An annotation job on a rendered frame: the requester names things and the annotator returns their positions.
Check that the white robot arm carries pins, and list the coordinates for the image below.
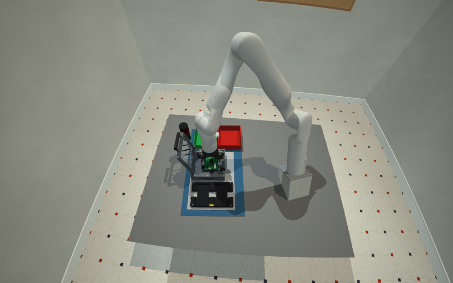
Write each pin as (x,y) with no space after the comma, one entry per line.
(248,48)

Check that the green bin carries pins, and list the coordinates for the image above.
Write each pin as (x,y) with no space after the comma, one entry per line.
(197,140)

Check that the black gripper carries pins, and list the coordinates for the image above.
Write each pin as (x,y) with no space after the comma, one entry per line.
(214,154)

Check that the red bin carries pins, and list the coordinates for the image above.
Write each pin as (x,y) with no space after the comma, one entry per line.
(229,137)

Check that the green circuit board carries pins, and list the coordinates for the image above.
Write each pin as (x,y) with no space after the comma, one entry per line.
(210,163)

